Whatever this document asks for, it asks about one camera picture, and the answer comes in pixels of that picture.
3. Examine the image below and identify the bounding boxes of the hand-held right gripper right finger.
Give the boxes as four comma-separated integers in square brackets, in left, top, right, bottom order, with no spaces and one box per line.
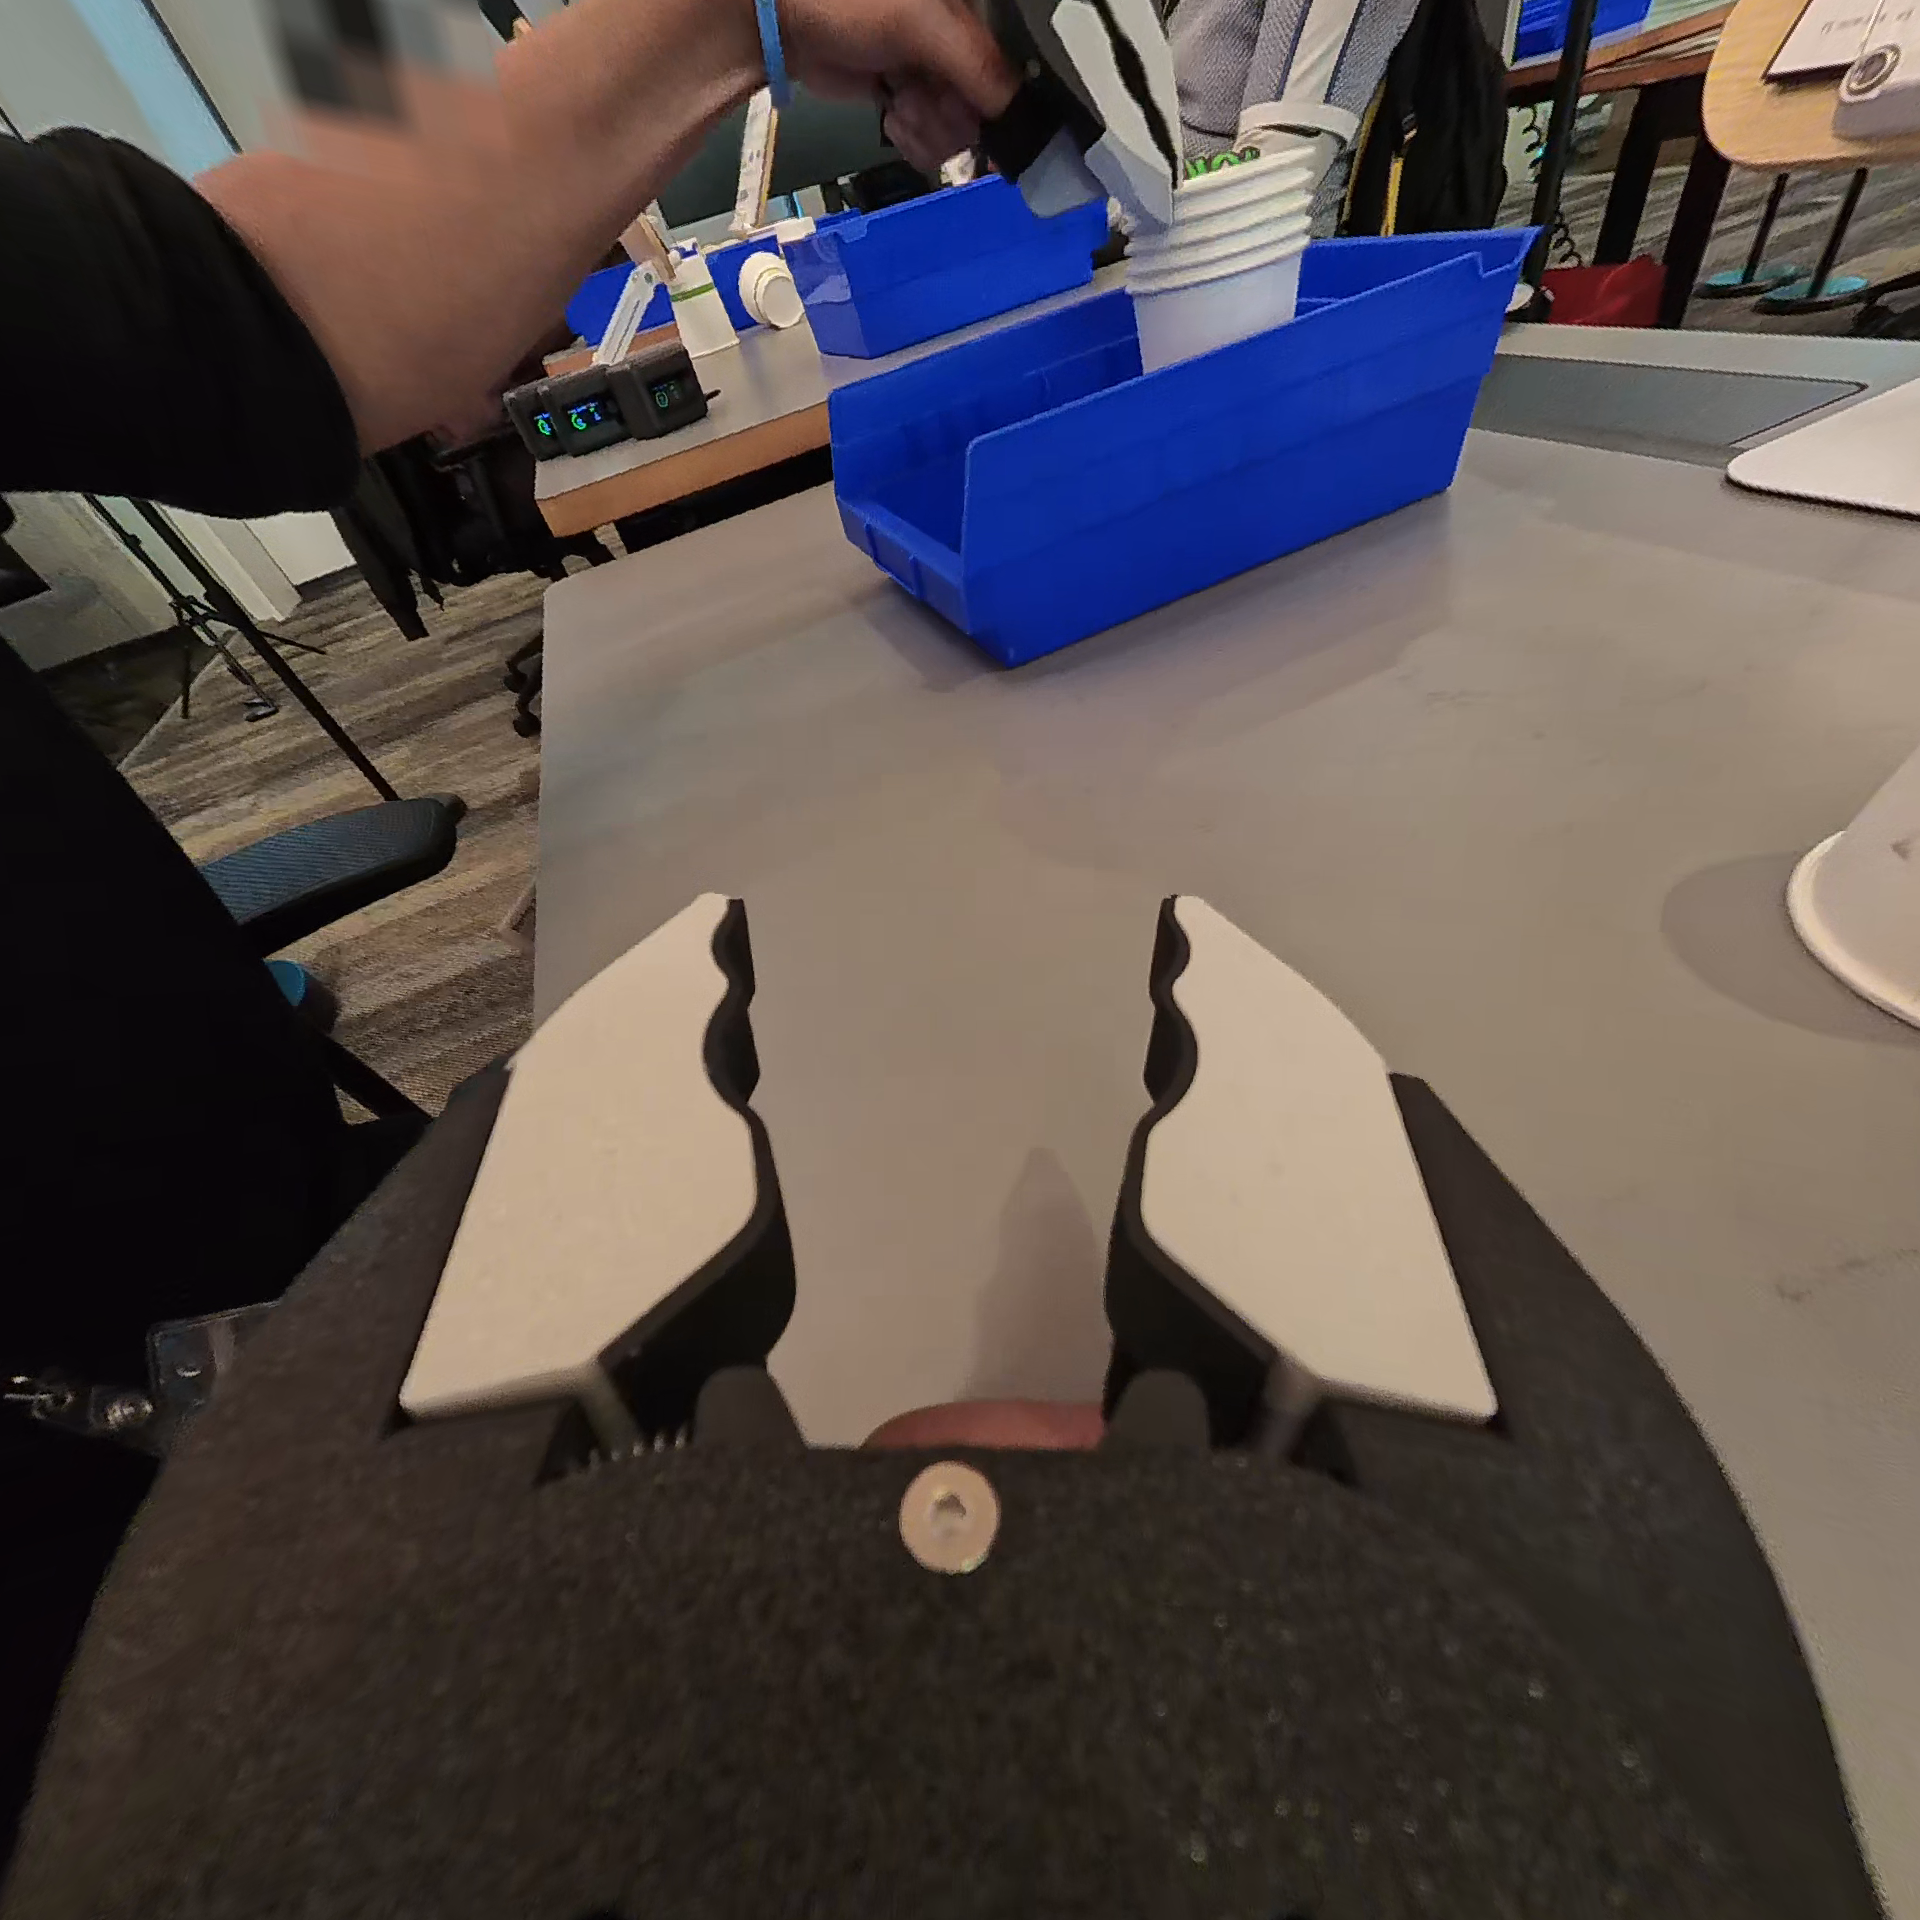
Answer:
[1106,896,1501,1455]

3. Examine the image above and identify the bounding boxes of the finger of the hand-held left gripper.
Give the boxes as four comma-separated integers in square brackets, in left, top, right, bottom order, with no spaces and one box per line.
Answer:
[1106,0,1191,233]
[1046,0,1122,156]

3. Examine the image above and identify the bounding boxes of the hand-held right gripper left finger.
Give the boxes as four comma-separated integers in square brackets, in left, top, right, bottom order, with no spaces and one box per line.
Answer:
[392,896,797,1453]

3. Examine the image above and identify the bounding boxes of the stack of white paper cups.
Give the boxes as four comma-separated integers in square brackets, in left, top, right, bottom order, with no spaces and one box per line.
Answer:
[665,246,744,361]
[1122,142,1326,379]

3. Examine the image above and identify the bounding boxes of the blue plastic bin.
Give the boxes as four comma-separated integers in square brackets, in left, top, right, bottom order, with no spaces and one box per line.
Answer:
[559,228,822,342]
[828,225,1544,672]
[776,171,1113,364]

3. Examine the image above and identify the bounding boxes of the white paper cup green band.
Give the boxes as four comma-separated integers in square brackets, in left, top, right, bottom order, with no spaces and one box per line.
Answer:
[1783,776,1920,1033]

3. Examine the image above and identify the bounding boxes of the person's left forearm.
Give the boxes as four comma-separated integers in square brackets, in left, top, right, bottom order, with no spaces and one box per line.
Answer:
[0,0,783,521]

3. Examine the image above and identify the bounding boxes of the person's left hand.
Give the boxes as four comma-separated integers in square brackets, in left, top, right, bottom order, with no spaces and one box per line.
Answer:
[783,0,1024,176]

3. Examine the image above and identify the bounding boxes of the white standing card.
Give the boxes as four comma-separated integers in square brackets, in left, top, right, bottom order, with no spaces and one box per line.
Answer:
[741,86,793,237]

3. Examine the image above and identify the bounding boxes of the dark hanging cloth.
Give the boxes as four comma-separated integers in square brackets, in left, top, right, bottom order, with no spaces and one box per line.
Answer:
[1340,0,1512,245]

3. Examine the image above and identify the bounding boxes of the black chair armrest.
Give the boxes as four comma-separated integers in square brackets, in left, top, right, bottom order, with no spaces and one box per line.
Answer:
[199,793,469,964]

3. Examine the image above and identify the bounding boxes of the red bag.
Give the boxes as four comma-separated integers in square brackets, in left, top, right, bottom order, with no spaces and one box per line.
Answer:
[1536,252,1671,331]

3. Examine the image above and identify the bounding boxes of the small sign on tripod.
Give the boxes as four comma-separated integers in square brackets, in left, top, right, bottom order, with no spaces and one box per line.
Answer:
[86,492,402,807]

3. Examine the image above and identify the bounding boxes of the printed instruction sheet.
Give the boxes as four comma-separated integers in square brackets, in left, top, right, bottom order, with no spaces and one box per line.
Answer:
[1759,0,1920,86]

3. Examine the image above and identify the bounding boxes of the black jacket on chair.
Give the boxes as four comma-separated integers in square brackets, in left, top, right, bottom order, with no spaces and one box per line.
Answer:
[333,431,530,649]

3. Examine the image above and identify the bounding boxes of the white adjustable stand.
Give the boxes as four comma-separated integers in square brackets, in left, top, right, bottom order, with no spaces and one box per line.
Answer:
[1720,27,1920,521]

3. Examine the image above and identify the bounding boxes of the coiled black cable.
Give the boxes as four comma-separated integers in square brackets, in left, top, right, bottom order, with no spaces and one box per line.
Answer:
[1510,116,1585,260]

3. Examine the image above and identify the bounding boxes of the black lanyard strap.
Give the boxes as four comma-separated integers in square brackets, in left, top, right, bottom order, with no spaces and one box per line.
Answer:
[0,1303,281,1452]

